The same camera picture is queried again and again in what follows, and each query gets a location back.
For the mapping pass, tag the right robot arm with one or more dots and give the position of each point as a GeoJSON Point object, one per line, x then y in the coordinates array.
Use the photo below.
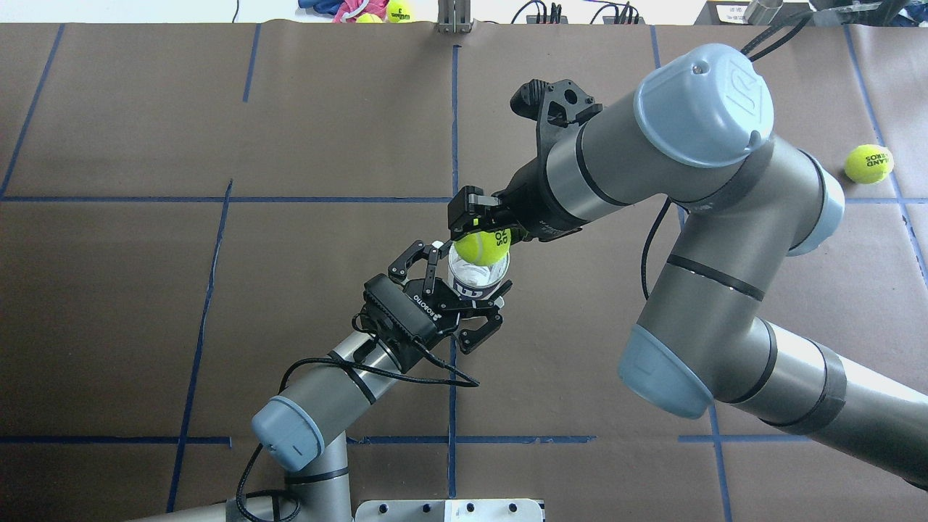
{"type": "Point", "coordinates": [699, 130]}

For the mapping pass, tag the spare tennis ball one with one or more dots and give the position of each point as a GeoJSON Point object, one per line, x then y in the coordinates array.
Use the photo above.
{"type": "Point", "coordinates": [400, 11]}

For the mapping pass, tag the pink cloth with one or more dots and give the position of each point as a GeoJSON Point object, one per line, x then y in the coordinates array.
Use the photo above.
{"type": "Point", "coordinates": [352, 9]}

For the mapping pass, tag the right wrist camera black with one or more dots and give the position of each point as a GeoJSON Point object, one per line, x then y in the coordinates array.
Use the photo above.
{"type": "Point", "coordinates": [560, 103]}

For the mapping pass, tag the white camera post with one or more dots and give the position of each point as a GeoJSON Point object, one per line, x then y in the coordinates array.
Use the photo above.
{"type": "Point", "coordinates": [493, 509]}

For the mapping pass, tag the aluminium frame post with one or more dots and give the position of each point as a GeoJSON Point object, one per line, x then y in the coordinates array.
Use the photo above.
{"type": "Point", "coordinates": [454, 17]}

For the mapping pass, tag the spare tennis ball two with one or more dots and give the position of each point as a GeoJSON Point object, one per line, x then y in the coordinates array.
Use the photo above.
{"type": "Point", "coordinates": [368, 18]}

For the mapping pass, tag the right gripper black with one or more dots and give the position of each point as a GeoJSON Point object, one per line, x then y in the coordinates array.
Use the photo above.
{"type": "Point", "coordinates": [527, 194]}

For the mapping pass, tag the yellow tennis ball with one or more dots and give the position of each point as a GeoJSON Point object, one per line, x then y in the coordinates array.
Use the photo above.
{"type": "Point", "coordinates": [869, 163]}
{"type": "Point", "coordinates": [481, 252]}

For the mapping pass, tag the clear tennis ball tube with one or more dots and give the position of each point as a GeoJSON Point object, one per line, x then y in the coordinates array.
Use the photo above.
{"type": "Point", "coordinates": [469, 280]}

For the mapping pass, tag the blue cloth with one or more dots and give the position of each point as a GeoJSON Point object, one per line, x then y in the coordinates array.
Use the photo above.
{"type": "Point", "coordinates": [323, 7]}

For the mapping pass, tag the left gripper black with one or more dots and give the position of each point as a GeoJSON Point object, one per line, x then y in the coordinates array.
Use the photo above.
{"type": "Point", "coordinates": [436, 305]}

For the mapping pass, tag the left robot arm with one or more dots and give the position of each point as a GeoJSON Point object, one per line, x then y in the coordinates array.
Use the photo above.
{"type": "Point", "coordinates": [420, 260]}

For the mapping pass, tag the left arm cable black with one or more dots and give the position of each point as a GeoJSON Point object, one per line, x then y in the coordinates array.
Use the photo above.
{"type": "Point", "coordinates": [303, 427]}

